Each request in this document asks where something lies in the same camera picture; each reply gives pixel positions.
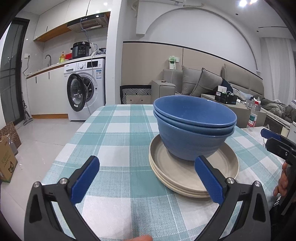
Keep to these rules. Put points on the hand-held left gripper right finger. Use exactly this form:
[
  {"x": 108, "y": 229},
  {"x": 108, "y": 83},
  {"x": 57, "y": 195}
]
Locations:
[{"x": 209, "y": 180}]

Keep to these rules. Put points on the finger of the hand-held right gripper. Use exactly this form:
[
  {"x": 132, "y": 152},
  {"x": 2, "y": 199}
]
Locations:
[
  {"x": 281, "y": 150},
  {"x": 270, "y": 134}
]

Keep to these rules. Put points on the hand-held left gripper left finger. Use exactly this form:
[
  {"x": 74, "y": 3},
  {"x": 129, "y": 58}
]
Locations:
[{"x": 85, "y": 178}]

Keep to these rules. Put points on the cream round plate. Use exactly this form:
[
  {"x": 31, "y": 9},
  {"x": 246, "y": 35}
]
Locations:
[
  {"x": 222, "y": 162},
  {"x": 185, "y": 190},
  {"x": 189, "y": 195}
]

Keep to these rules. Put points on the person's right hand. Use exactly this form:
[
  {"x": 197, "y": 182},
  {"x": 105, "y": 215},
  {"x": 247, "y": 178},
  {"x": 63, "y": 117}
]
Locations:
[{"x": 281, "y": 185}]

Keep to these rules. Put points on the person's left hand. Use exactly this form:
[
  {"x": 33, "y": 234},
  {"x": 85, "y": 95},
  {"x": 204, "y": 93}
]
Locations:
[{"x": 143, "y": 238}]

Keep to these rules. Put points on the plastic water bottle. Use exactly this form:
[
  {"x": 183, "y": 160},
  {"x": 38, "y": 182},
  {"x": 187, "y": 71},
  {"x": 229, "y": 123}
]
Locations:
[{"x": 253, "y": 115}]

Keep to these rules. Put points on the grey clothes pile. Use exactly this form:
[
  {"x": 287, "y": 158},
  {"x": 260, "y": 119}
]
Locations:
[{"x": 277, "y": 109}]

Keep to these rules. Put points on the grey side cabinet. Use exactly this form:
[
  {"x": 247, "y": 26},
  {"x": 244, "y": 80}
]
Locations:
[{"x": 241, "y": 113}]

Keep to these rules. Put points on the teal checked tablecloth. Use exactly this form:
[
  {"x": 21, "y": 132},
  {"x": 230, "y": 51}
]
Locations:
[{"x": 115, "y": 129}]

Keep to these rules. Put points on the black cardboard box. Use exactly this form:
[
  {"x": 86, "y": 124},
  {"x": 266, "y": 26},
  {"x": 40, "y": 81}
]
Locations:
[{"x": 225, "y": 98}]

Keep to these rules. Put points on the dark clothing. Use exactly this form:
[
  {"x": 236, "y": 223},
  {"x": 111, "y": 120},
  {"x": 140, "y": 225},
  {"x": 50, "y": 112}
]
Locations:
[{"x": 229, "y": 84}]

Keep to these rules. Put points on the white curtain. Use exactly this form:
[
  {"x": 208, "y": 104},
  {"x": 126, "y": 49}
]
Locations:
[{"x": 277, "y": 69}]

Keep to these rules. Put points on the white box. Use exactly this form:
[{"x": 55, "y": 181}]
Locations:
[{"x": 222, "y": 89}]

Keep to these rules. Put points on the brown cardboard box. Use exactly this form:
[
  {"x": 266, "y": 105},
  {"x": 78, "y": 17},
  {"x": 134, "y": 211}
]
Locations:
[{"x": 8, "y": 160}]

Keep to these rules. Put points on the grey sofa cushion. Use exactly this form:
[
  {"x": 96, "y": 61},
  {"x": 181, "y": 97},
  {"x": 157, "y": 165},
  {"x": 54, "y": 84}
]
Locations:
[
  {"x": 207, "y": 83},
  {"x": 189, "y": 81}
]

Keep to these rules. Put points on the grey floor mop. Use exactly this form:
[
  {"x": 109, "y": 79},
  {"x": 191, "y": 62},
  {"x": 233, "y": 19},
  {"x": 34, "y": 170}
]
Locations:
[{"x": 26, "y": 115}]

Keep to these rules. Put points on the white washing machine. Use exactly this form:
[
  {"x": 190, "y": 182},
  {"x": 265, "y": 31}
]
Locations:
[{"x": 97, "y": 92}]

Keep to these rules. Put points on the brown patterned board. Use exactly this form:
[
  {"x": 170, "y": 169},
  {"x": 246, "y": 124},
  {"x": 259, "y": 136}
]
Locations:
[{"x": 10, "y": 132}]

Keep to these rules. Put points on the white kitchen base cabinet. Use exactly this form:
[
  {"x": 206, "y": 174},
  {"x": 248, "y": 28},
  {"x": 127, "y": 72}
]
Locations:
[{"x": 48, "y": 92}]

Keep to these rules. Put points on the black white patterned rug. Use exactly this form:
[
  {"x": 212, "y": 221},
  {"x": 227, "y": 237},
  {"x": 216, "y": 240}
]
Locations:
[{"x": 136, "y": 95}]

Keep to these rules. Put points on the grey sofa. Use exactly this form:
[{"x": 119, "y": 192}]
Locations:
[{"x": 161, "y": 90}]

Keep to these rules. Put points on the yellow oil bottle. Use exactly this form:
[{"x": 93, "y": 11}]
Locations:
[{"x": 62, "y": 58}]

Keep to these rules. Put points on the red box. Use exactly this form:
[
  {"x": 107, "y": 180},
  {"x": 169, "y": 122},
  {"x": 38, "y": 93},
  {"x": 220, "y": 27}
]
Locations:
[{"x": 68, "y": 56}]

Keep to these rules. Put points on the chrome kitchen faucet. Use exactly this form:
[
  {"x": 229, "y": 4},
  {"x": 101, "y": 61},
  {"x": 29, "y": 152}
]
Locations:
[{"x": 48, "y": 58}]

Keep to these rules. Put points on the black pressure cooker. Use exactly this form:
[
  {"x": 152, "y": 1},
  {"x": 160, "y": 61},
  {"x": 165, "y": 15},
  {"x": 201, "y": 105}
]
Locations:
[{"x": 80, "y": 51}]

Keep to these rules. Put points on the dark glass door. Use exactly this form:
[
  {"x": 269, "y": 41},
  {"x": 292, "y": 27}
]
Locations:
[{"x": 13, "y": 69}]

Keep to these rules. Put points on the range hood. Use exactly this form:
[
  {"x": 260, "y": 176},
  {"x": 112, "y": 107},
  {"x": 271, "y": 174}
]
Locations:
[{"x": 90, "y": 23}]

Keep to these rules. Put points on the green white wall charger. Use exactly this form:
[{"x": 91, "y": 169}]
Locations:
[{"x": 172, "y": 62}]

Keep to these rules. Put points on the white upper wall cabinet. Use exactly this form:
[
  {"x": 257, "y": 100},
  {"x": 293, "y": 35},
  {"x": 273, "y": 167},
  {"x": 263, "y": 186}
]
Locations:
[{"x": 57, "y": 18}]

